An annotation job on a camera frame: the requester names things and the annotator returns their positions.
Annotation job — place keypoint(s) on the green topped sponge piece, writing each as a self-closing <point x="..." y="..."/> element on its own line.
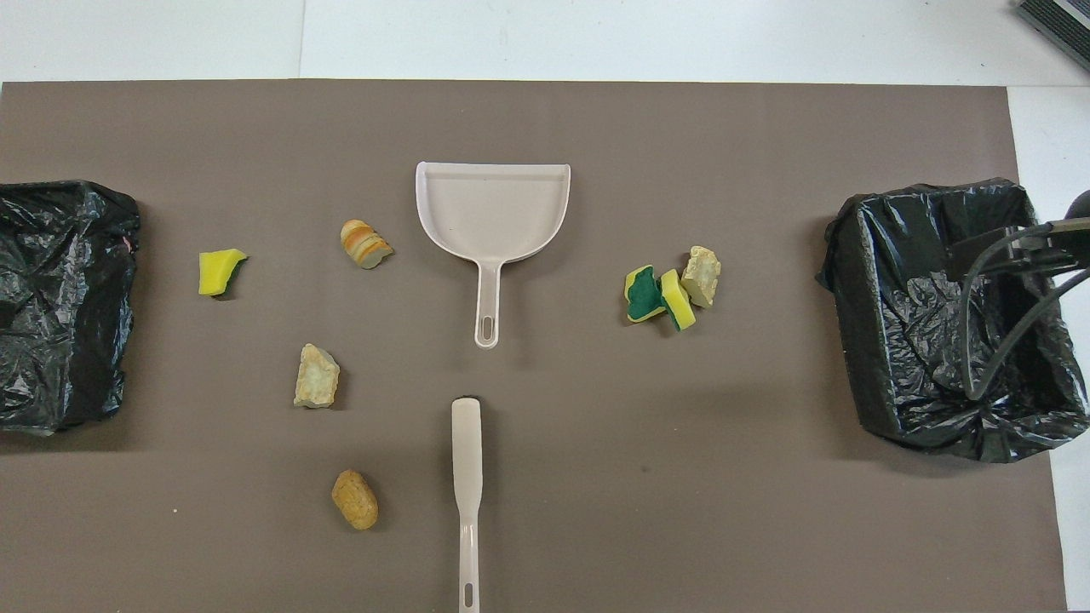
<point x="645" y="296"/>

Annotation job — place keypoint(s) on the beige plastic dustpan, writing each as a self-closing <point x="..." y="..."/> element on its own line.
<point x="490" y="213"/>

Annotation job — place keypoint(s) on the yellow sponge green edge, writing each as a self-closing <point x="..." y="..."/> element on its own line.
<point x="679" y="302"/>

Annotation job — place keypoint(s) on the small pale bread chunk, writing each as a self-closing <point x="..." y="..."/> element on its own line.
<point x="702" y="277"/>

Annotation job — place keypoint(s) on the beige hand brush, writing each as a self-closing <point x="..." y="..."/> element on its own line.
<point x="467" y="460"/>

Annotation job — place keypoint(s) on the striped orange bread piece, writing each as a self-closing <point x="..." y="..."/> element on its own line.
<point x="362" y="243"/>

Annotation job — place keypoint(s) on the large pale bread chunk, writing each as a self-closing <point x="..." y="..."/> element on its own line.
<point x="316" y="379"/>

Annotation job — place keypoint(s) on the brown oval bread roll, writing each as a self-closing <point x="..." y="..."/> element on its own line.
<point x="355" y="501"/>

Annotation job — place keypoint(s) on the plain yellow sponge piece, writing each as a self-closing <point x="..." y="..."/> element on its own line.
<point x="217" y="272"/>

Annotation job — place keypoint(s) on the black bag lined bin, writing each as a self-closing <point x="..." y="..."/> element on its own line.
<point x="60" y="298"/>
<point x="903" y="340"/>

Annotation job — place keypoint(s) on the brown table mat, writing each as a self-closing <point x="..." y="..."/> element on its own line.
<point x="596" y="511"/>

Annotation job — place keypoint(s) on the dark grey ridged device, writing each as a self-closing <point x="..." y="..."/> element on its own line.
<point x="1064" y="21"/>

